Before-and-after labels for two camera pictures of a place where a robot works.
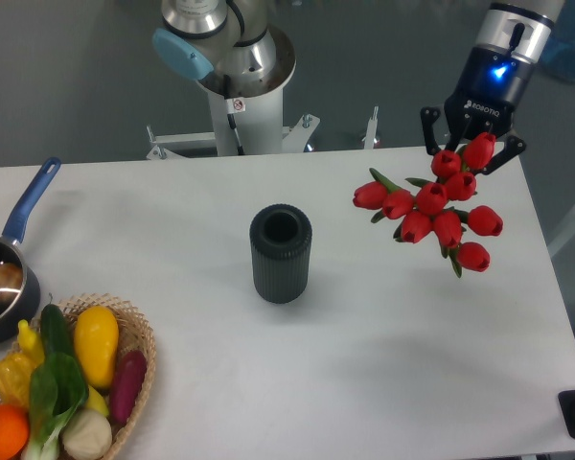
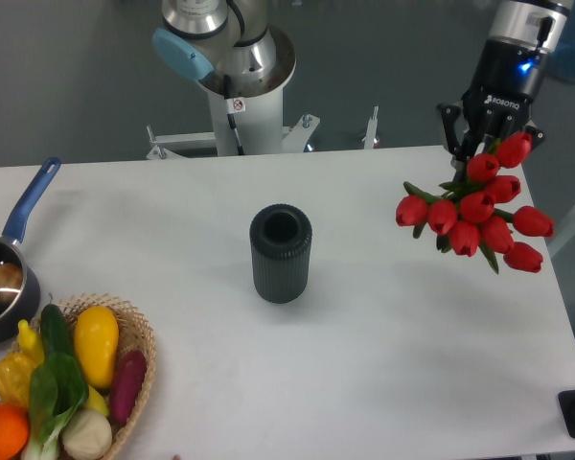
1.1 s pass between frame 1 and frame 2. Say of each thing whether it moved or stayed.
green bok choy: stayed
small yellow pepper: stayed
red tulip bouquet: moved
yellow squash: stayed
